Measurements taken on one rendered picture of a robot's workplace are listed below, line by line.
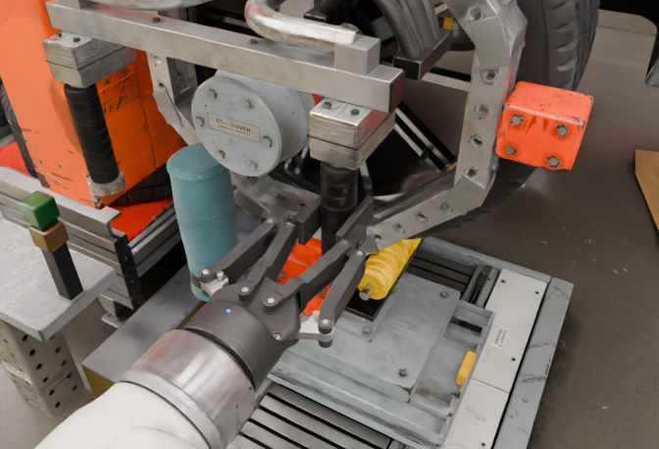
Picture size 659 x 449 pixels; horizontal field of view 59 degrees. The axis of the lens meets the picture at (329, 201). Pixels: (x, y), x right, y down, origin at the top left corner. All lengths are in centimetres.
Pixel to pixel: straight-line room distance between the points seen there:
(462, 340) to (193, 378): 101
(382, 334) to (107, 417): 92
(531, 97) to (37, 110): 80
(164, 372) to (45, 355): 102
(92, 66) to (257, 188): 37
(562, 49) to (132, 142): 77
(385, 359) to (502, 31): 76
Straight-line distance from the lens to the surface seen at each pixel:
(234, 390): 43
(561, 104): 72
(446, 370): 134
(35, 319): 111
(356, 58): 51
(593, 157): 240
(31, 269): 121
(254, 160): 70
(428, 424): 126
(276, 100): 67
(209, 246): 91
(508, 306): 159
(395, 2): 57
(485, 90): 70
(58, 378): 149
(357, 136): 51
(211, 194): 85
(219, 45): 59
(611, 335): 172
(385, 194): 94
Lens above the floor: 120
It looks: 38 degrees down
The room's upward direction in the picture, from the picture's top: straight up
